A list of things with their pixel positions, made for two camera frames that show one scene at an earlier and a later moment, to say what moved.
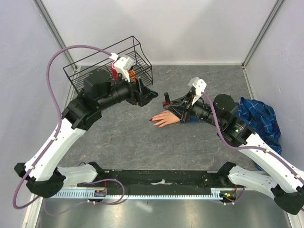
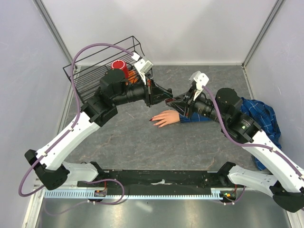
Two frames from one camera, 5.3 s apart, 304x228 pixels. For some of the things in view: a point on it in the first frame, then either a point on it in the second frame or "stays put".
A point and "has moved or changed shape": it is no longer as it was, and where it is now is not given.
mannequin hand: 166,116 stays put
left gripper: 140,96 → 154,93
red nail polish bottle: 165,104 has moved or changed shape
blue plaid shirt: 261,119 stays put
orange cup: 132,73 stays put
